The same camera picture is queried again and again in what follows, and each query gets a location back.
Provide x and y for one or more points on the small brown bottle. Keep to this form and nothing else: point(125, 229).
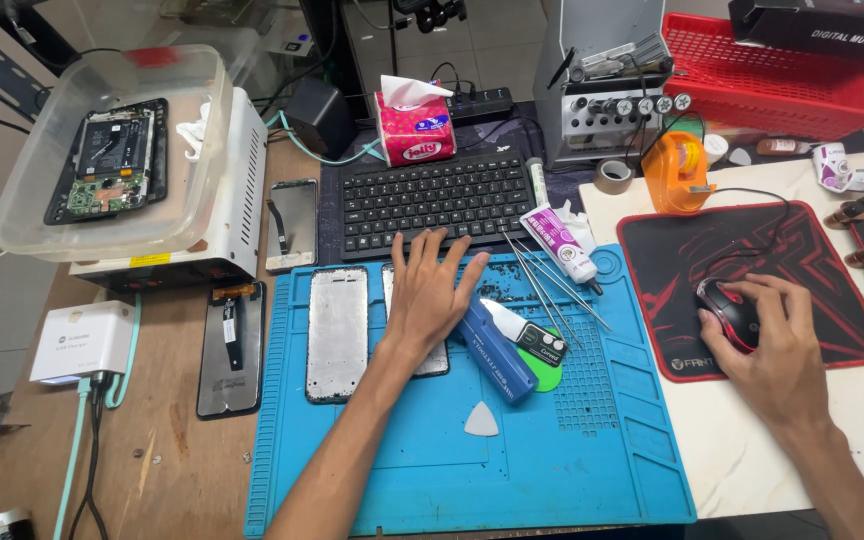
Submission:
point(781, 146)

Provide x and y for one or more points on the brown tape roll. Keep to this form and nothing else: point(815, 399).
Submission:
point(613, 178)

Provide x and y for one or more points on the black and red computer mouse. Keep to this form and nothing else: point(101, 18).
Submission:
point(728, 311)

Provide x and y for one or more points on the white pen-shaped tube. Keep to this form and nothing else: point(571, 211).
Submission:
point(536, 180)

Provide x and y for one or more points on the person's left hand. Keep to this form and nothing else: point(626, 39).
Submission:
point(421, 307)

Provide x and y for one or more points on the opened phone with circuit board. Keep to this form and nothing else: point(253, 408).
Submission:
point(109, 161)

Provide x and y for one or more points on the small white tissue scrap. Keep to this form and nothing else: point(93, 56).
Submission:
point(580, 225)

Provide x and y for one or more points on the white round bottle cap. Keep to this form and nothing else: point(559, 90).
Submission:
point(715, 148)

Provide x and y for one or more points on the grey phone display panel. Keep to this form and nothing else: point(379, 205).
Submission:
point(297, 217)

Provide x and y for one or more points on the blue tool case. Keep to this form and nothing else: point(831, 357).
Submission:
point(499, 360)

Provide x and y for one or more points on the white triangular pick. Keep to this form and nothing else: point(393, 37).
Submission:
point(481, 421)

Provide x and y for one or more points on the black cardboard box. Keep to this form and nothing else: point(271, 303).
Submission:
point(822, 26)

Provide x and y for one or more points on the crumpled white tissue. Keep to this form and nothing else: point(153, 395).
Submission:
point(196, 131)

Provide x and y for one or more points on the black phone display panel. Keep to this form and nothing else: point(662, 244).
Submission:
point(231, 352)

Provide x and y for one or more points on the red plastic basket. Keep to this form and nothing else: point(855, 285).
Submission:
point(769, 90)

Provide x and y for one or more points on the silver phone middle frame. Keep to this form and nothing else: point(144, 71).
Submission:
point(436, 364)
point(337, 334)

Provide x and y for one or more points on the black computer keyboard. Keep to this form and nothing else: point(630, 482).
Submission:
point(432, 195)

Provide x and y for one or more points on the small pale triangular pick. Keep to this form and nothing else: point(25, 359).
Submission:
point(739, 157)

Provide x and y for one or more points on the pink tissue pack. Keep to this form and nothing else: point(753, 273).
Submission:
point(415, 131)

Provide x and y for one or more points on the green round pry disc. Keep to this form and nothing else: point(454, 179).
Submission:
point(544, 375)

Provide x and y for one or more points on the white charger box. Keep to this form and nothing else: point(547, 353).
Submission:
point(83, 341)

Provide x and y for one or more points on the white curved blade card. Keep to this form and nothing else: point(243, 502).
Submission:
point(529, 334)

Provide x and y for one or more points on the white heating plate machine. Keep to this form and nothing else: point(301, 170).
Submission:
point(241, 202)

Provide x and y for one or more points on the black and red mouse pad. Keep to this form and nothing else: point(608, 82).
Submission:
point(672, 255)

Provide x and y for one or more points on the clear plastic container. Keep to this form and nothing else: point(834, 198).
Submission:
point(42, 195)

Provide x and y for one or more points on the black cube speaker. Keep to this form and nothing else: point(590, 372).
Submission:
point(319, 116)

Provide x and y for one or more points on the orange tape dispenser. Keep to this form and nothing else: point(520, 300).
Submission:
point(672, 176)

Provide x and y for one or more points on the blue silicone repair mat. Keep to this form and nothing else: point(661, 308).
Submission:
point(417, 465)

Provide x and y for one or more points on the grey bench machine with knobs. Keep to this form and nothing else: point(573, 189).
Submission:
point(604, 82)

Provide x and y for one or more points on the thin metal pry rod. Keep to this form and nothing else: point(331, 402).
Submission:
point(574, 296)
point(541, 292)
point(544, 304)

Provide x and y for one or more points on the white and purple packet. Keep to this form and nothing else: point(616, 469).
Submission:
point(837, 169)

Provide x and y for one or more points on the white and purple glue tube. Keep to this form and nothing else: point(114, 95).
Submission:
point(556, 240)

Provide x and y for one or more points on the black hub with ports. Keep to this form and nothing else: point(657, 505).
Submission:
point(481, 105)

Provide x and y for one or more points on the person's right hand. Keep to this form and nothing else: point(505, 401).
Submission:
point(781, 352)

